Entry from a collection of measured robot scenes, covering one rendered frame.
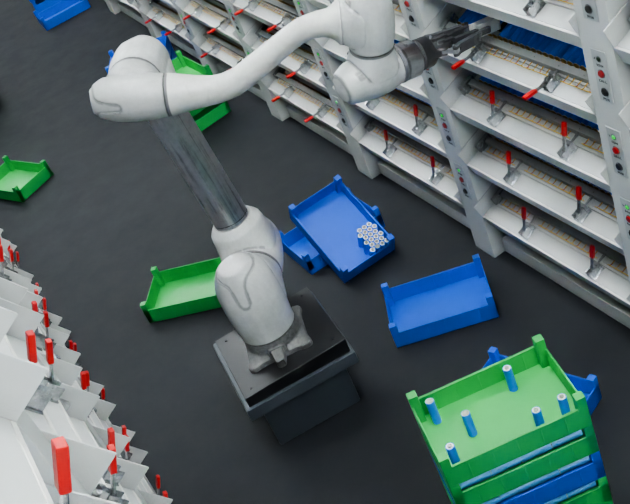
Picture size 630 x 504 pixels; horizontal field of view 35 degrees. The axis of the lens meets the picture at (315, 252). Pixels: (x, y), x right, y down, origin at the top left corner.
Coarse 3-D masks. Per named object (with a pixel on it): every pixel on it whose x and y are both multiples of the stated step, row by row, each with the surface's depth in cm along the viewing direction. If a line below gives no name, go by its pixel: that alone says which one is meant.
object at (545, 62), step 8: (448, 24) 253; (456, 24) 251; (488, 40) 240; (496, 40) 238; (496, 48) 239; (504, 48) 235; (512, 48) 233; (520, 48) 232; (496, 56) 238; (520, 56) 231; (528, 56) 228; (536, 56) 227; (544, 56) 225; (536, 64) 228; (544, 64) 224; (552, 64) 222; (560, 64) 221; (560, 72) 221; (568, 72) 218; (576, 72) 216; (584, 72) 215; (584, 80) 214
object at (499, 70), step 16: (448, 16) 254; (432, 32) 255; (496, 32) 244; (464, 64) 248; (480, 64) 241; (496, 64) 238; (512, 64) 234; (496, 80) 240; (512, 80) 231; (528, 80) 228; (544, 96) 224; (560, 96) 219; (576, 96) 216; (576, 112) 218; (592, 112) 211
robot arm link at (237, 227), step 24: (120, 48) 239; (144, 48) 237; (168, 72) 241; (168, 120) 246; (192, 120) 252; (168, 144) 251; (192, 144) 251; (192, 168) 254; (216, 168) 258; (216, 192) 259; (216, 216) 263; (240, 216) 265; (264, 216) 273; (216, 240) 268; (240, 240) 264; (264, 240) 267
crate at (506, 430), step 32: (544, 352) 203; (448, 384) 204; (480, 384) 206; (544, 384) 202; (416, 416) 200; (448, 416) 204; (480, 416) 201; (512, 416) 198; (544, 416) 196; (576, 416) 189; (480, 448) 195; (512, 448) 189; (448, 480) 189
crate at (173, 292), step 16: (160, 272) 345; (176, 272) 345; (192, 272) 344; (208, 272) 344; (160, 288) 346; (176, 288) 343; (192, 288) 340; (208, 288) 337; (144, 304) 329; (160, 304) 339; (176, 304) 327; (192, 304) 327; (208, 304) 326; (160, 320) 332
